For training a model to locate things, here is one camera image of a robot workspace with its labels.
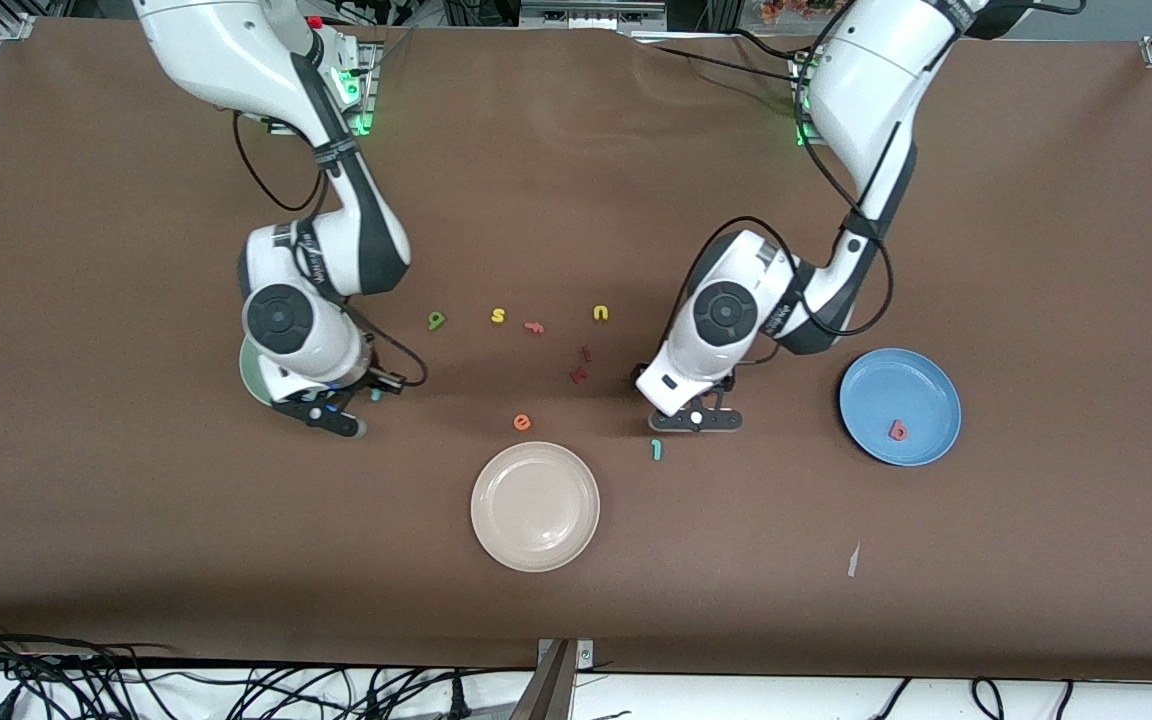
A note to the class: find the silver table edge bracket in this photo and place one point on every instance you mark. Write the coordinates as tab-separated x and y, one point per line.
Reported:
584	655

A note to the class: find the dark equipment rack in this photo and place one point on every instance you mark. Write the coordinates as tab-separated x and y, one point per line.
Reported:
576	12

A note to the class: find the green letter g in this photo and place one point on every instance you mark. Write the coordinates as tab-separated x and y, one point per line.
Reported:
436	321

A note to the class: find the beige plate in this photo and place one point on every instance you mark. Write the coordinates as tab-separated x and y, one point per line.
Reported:
535	506

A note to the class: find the red letter b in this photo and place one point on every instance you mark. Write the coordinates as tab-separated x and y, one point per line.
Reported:
902	434

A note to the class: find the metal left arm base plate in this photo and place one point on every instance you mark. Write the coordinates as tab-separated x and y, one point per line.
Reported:
802	110

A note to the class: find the orange artificial flowers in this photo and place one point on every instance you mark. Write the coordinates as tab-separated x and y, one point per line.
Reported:
806	8

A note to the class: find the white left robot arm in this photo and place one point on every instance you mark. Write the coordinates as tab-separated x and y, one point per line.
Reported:
876	80

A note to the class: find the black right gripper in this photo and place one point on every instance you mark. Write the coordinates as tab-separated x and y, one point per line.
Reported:
367	381

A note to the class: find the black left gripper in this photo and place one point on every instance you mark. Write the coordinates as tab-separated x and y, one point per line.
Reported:
728	383

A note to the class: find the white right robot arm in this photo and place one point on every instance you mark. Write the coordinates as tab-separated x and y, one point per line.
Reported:
226	60

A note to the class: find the dark red letter m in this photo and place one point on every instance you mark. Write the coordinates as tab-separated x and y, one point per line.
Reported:
579	376

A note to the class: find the blue plate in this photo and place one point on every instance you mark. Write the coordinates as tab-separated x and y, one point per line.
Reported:
900	407

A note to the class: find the grey camera pole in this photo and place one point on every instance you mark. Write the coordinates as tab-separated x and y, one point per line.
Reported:
548	690

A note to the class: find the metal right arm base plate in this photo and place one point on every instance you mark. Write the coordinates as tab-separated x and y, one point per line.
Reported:
366	95

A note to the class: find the mint green plate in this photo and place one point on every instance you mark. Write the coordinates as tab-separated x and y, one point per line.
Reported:
254	375

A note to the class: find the white tape scrap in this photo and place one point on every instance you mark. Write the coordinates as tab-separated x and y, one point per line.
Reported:
853	560

